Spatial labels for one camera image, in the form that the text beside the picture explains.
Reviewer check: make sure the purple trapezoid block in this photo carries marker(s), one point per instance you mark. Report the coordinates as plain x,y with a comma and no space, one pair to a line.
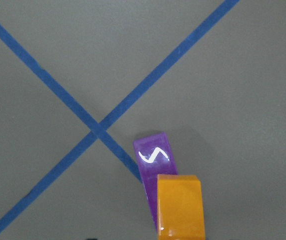
154,156

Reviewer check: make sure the orange trapezoid block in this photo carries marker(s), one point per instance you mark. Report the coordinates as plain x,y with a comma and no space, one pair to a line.
180,210

